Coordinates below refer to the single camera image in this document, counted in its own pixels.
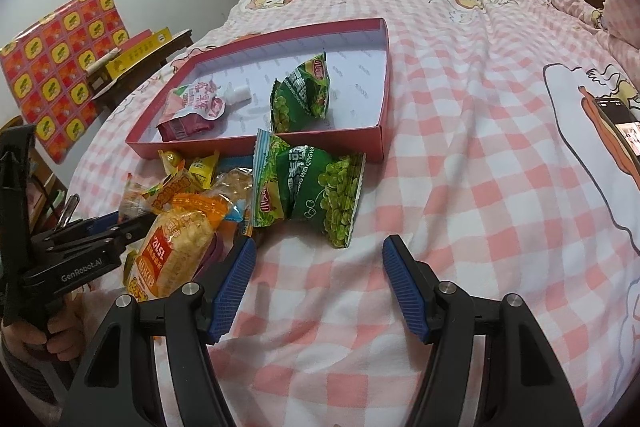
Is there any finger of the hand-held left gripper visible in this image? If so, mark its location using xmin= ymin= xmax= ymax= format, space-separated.
xmin=75 ymin=213 xmax=126 ymax=239
xmin=100 ymin=213 xmax=158 ymax=254

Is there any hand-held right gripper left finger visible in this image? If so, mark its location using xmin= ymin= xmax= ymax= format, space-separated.
xmin=57 ymin=236 xmax=258 ymax=427

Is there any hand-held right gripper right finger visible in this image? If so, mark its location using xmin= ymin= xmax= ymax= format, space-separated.
xmin=382 ymin=234 xmax=586 ymax=427

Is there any large orange cracker packet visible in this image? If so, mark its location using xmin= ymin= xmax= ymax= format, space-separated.
xmin=124 ymin=197 xmax=236 ymax=303

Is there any orange yellow candy packet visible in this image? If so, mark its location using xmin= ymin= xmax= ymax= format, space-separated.
xmin=120 ymin=172 xmax=201 ymax=220

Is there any green pea packet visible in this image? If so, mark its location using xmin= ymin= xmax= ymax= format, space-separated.
xmin=251 ymin=128 xmax=293 ymax=229
xmin=270 ymin=51 xmax=333 ymax=134
xmin=277 ymin=146 xmax=367 ymax=249

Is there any pink drink pouch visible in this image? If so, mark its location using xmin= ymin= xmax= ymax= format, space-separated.
xmin=156 ymin=82 xmax=250 ymax=142

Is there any pink cardboard box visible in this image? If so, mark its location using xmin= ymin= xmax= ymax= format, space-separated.
xmin=125 ymin=18 xmax=392 ymax=162

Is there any person's left forearm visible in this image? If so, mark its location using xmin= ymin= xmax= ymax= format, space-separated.
xmin=0 ymin=347 xmax=66 ymax=410

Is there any person's left hand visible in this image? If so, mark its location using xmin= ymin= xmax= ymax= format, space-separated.
xmin=0 ymin=294 xmax=86 ymax=364

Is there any wooden bookshelf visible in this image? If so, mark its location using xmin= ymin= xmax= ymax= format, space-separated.
xmin=0 ymin=117 xmax=71 ymax=233

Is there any pink checked blanket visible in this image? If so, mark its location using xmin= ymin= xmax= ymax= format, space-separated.
xmin=67 ymin=0 xmax=640 ymax=427

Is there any wooden nightstand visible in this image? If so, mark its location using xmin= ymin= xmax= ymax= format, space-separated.
xmin=92 ymin=29 xmax=193 ymax=112

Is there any red yellow patterned gift box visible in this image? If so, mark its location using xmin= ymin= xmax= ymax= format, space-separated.
xmin=0 ymin=0 xmax=130 ymax=165

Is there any yellow carton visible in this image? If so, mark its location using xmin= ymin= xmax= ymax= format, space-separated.
xmin=87 ymin=27 xmax=173 ymax=80

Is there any smartphone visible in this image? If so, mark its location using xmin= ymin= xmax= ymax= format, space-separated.
xmin=594 ymin=97 xmax=640 ymax=158

